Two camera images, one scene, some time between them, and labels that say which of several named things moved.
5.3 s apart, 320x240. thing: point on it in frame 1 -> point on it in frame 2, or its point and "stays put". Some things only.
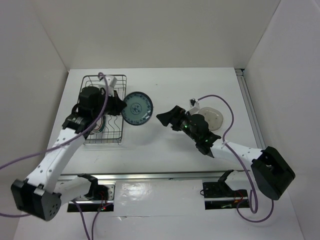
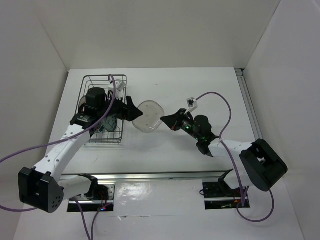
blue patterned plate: x=139 y=109 -> x=109 y=123
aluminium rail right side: x=242 y=78 stays put
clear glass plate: x=214 y=117 -> x=152 y=112
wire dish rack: x=112 y=133 stays put
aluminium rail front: x=157 y=177 stays put
